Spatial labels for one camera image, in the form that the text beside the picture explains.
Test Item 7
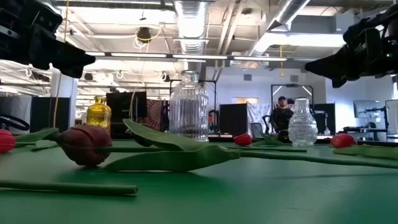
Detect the black partition panel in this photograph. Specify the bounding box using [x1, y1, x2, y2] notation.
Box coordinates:
[313, 103, 336, 135]
[30, 96, 71, 133]
[219, 103, 249, 138]

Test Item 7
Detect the grey desk monitor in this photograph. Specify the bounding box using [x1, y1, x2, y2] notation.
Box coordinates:
[353, 100, 382, 119]
[385, 98, 398, 135]

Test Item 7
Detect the person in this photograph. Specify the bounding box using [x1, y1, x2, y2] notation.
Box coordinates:
[269, 95, 295, 138]

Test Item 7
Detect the white patterned cloth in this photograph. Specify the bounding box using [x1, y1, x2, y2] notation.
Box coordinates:
[247, 102, 272, 138]

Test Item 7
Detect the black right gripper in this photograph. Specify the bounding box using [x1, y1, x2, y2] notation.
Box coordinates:
[304, 6, 398, 89]

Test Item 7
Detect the black cable loop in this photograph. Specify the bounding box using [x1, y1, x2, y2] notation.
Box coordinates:
[0, 114, 31, 131]

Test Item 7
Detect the mandala pattern tapestry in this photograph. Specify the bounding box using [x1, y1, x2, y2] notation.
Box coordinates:
[141, 98, 170, 131]

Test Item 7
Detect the white square pillar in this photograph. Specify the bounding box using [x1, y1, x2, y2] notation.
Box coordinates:
[50, 70, 78, 133]

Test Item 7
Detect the bright red artificial tulip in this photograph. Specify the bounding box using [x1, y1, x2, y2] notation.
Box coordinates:
[330, 133, 398, 161]
[0, 127, 60, 154]
[233, 133, 284, 147]

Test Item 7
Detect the green table mat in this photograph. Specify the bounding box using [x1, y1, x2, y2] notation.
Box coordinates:
[0, 138, 398, 224]

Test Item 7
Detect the horizontal LED light bar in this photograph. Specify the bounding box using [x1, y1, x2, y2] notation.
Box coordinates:
[84, 50, 318, 63]

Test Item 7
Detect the round textured clear glass vase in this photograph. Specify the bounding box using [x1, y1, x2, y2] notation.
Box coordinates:
[287, 98, 318, 147]

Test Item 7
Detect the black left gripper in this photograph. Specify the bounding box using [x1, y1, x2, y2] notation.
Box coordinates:
[0, 0, 96, 79]

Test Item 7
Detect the yellow hanging cable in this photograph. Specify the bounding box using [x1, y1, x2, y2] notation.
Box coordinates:
[52, 0, 70, 129]

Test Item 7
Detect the silver spiral ventilation duct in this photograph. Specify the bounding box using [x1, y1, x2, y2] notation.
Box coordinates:
[173, 0, 208, 55]

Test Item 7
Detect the yellow hanging pendant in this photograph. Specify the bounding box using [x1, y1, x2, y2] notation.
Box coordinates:
[279, 45, 285, 78]

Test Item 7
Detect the black ceiling dome camera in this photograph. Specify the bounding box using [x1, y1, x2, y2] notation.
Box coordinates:
[136, 27, 152, 44]

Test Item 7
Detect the maroon artificial tulip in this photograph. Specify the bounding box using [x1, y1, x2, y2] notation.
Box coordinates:
[56, 118, 398, 172]

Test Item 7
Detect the grey office chair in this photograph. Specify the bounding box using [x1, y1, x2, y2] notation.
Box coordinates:
[250, 122, 265, 138]

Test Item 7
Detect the yellow glass vase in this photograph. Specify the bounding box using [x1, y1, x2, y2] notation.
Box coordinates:
[86, 95, 112, 133]

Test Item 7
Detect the smooth silver ventilation duct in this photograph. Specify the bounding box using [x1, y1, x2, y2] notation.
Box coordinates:
[247, 0, 312, 63]

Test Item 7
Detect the tall ribbed clear glass vase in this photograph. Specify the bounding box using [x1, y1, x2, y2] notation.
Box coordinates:
[169, 70, 210, 142]

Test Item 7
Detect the black desk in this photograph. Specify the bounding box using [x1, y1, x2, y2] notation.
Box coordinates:
[343, 126, 388, 141]

